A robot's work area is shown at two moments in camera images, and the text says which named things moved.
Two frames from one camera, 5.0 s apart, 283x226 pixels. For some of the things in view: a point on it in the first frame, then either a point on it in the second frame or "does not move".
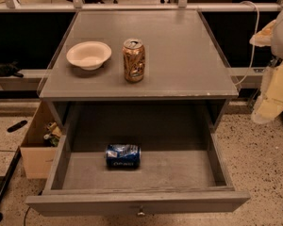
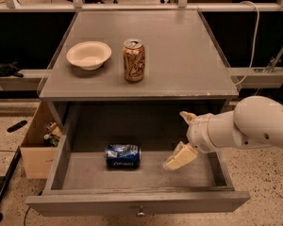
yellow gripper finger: [276, 91] to [183, 154]
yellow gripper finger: [263, 37] to [188, 117]
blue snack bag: [123, 155] does not move
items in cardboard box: [54, 136] does not move
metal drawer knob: [141, 211] does not move
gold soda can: [134, 60] does not move
